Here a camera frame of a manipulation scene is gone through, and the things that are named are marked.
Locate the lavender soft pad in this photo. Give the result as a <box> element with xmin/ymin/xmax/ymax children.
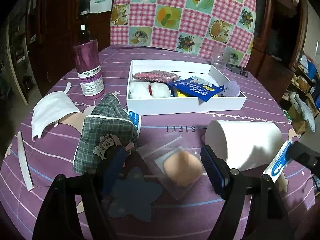
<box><xmin>222</xmin><ymin>81</ymin><xmax>241</xmax><ymax>97</ymax></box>

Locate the beige puff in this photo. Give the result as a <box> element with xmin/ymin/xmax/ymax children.
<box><xmin>137</xmin><ymin>132</ymin><xmax>204</xmax><ymax>199</ymax></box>

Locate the green plaid pouch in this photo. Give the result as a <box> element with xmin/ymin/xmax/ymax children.
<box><xmin>73</xmin><ymin>94</ymin><xmax>138</xmax><ymax>174</ymax></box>

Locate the blue eye mask packet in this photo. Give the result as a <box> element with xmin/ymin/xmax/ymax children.
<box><xmin>169</xmin><ymin>76</ymin><xmax>223</xmax><ymax>102</ymax></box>

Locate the white toilet paper roll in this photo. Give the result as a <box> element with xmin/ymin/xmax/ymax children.
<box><xmin>204</xmin><ymin>120</ymin><xmax>284</xmax><ymax>171</ymax></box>

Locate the white nail file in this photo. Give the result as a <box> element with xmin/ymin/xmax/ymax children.
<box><xmin>17</xmin><ymin>131</ymin><xmax>34</xmax><ymax>192</ymax></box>

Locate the white face cloth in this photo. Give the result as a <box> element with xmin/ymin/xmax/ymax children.
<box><xmin>31</xmin><ymin>82</ymin><xmax>80</xmax><ymax>140</ymax></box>

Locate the clear glass cup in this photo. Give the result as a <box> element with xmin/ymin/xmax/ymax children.
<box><xmin>211</xmin><ymin>47</ymin><xmax>231</xmax><ymax>70</ymax></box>

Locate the purple striped tablecloth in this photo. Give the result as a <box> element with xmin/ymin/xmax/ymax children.
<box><xmin>0</xmin><ymin>44</ymin><xmax>317</xmax><ymax>240</ymax></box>

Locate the purple pump bottle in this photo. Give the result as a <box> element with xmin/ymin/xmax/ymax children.
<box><xmin>73</xmin><ymin>23</ymin><xmax>105</xmax><ymax>99</ymax></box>

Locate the white cardboard box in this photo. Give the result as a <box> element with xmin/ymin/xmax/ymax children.
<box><xmin>126</xmin><ymin>60</ymin><xmax>247</xmax><ymax>115</ymax></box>

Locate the pink checkered patchwork cloth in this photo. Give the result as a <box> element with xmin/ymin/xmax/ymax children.
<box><xmin>110</xmin><ymin>0</ymin><xmax>256</xmax><ymax>67</ymax></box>

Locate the black strap clip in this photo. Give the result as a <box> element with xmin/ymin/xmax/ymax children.
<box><xmin>226</xmin><ymin>63</ymin><xmax>248</xmax><ymax>77</ymax></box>

